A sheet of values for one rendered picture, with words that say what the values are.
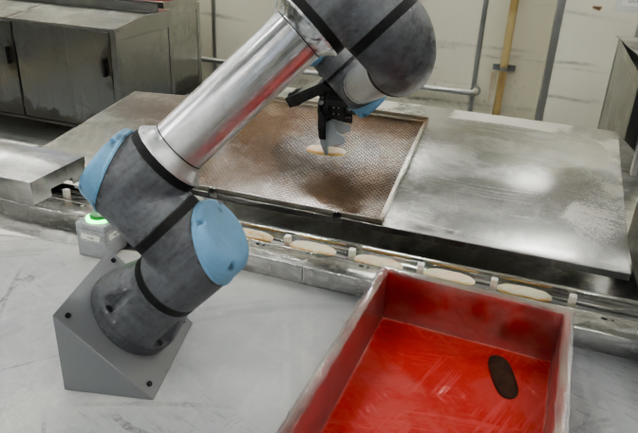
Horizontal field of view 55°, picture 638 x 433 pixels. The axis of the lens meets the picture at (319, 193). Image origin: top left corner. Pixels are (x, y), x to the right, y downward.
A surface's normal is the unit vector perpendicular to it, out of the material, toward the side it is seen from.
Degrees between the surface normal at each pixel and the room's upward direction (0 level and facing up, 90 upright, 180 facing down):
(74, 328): 44
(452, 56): 90
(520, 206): 10
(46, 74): 90
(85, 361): 90
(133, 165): 64
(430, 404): 0
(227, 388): 0
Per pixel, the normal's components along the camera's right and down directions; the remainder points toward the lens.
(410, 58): 0.31, 0.62
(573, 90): -0.33, 0.38
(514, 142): -0.02, -0.83
